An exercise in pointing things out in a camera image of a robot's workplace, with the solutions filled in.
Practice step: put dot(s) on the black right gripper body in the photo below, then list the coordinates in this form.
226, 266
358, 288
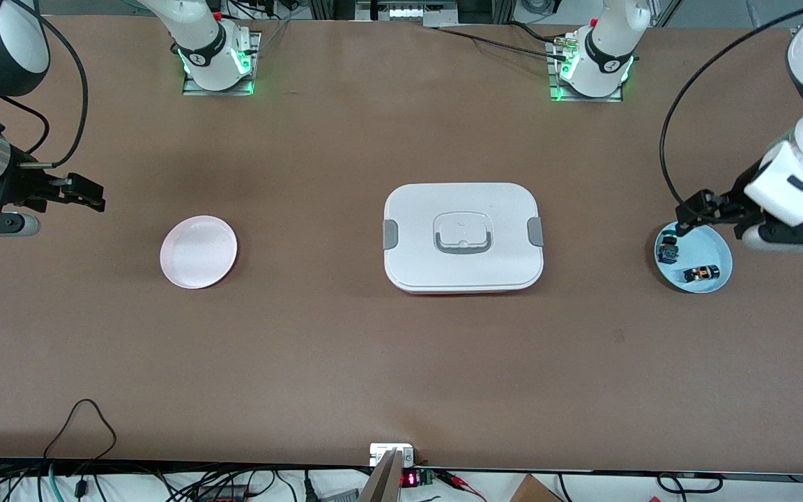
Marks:
25, 187

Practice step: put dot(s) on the red digit display module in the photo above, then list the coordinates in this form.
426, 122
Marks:
410, 479

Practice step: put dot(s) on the green push-button switch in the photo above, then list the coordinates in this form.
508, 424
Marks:
668, 251

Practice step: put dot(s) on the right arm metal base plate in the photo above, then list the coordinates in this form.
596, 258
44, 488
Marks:
196, 90

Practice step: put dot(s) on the grey metal bar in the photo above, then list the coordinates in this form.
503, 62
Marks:
384, 481

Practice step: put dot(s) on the aluminium frame structure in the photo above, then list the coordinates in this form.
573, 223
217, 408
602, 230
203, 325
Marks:
408, 12

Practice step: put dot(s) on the pink round plate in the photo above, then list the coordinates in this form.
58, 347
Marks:
199, 254

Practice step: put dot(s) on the orange push-button switch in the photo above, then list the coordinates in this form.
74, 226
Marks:
700, 274

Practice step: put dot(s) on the small white device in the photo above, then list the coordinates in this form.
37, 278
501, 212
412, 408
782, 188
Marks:
380, 453

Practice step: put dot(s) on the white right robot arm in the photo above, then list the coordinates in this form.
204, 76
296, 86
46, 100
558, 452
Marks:
199, 42

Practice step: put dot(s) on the white lunch box grey clips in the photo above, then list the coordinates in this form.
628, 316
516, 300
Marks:
464, 202

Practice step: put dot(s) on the red clip test leads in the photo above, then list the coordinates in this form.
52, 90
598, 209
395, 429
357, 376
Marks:
454, 479

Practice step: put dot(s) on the orange black power strip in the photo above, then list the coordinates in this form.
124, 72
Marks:
224, 496

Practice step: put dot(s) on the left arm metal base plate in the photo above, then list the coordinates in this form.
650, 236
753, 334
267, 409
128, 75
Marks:
583, 99

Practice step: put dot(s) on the light blue round plate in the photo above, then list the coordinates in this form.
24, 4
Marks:
701, 251

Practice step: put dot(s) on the brown cardboard box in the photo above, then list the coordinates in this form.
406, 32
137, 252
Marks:
534, 491

